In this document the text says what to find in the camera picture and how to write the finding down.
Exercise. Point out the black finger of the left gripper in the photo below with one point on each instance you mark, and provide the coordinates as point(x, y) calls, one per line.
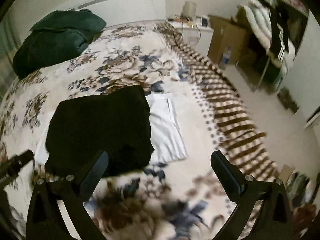
point(11, 168)

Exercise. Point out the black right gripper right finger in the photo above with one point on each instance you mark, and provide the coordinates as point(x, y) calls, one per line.
point(274, 220)

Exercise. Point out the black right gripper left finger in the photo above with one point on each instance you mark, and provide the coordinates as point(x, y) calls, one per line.
point(44, 220)

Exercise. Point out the black lion print sweatshirt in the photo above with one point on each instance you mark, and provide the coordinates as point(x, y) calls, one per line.
point(117, 123)

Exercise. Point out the clothes-laden chair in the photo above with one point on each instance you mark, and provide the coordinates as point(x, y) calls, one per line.
point(268, 51)

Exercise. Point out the floral cream bed blanket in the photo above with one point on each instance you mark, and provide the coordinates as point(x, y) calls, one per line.
point(181, 199)

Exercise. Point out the white folded t-shirt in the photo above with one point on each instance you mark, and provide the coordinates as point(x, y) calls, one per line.
point(166, 137)

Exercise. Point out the plaid curtain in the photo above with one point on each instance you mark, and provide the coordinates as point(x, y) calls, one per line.
point(9, 46)

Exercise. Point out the dark green pillow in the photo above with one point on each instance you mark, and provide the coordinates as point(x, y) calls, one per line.
point(58, 37)

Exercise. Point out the plastic water bottle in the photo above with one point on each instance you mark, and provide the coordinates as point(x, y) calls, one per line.
point(225, 58)

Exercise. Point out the brown cardboard box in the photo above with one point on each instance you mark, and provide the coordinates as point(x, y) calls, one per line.
point(227, 34)

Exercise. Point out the white nightstand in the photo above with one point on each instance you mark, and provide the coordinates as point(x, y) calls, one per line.
point(195, 35)

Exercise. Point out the white headboard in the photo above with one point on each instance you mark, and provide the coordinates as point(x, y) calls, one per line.
point(115, 12)

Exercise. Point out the white table lamp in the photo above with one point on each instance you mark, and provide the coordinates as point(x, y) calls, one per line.
point(189, 10)

